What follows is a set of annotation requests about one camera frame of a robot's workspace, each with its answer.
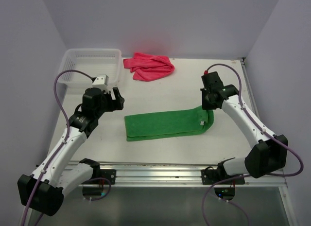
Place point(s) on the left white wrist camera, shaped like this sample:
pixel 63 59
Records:
pixel 100 82

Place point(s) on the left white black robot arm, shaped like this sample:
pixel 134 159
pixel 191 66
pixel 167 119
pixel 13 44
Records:
pixel 45 189

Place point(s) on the pink towel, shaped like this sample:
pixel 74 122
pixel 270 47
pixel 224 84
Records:
pixel 147 67

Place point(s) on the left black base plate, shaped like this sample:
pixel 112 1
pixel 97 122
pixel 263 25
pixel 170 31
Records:
pixel 109 174

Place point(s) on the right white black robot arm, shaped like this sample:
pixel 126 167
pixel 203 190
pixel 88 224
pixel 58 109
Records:
pixel 267 153

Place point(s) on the aluminium mounting rail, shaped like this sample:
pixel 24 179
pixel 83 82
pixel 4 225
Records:
pixel 158 173

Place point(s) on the white plastic basket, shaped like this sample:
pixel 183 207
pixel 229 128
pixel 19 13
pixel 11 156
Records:
pixel 93 62

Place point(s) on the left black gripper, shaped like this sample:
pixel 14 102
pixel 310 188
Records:
pixel 119 100

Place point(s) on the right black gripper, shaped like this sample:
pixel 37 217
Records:
pixel 205 105

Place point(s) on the green towel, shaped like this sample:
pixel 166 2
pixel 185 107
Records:
pixel 169 124

